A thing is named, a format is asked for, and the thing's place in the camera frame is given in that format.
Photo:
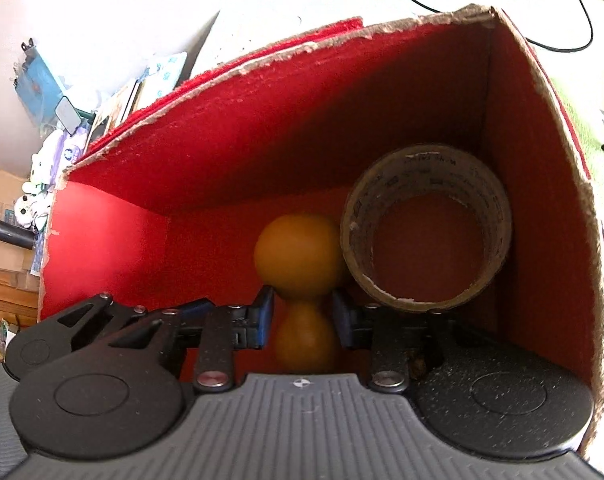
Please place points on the small black mirror stand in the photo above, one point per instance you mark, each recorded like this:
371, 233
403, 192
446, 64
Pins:
67, 115

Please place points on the orange wooden gourd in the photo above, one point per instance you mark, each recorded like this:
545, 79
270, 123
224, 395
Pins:
299, 255

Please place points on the brown packing tape roll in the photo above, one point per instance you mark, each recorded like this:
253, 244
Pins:
426, 228

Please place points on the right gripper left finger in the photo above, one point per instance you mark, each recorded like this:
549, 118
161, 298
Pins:
228, 329

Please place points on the large red cardboard box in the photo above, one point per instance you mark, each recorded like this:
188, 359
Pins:
168, 206

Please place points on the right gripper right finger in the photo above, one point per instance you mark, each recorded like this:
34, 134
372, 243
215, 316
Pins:
380, 333

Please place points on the white plush toy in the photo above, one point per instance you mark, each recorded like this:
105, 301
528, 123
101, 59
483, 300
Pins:
32, 208

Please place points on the dark cylindrical flask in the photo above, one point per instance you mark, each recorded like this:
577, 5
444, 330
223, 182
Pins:
16, 235

